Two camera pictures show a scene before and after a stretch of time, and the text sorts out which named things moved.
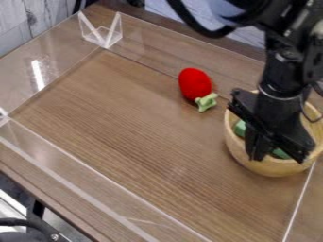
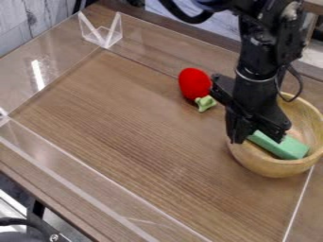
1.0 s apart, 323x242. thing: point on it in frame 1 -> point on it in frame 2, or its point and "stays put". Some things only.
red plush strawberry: [195, 83] stays put
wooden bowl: [272, 166] stays put
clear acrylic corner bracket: [102, 36] stays put
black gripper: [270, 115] -> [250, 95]
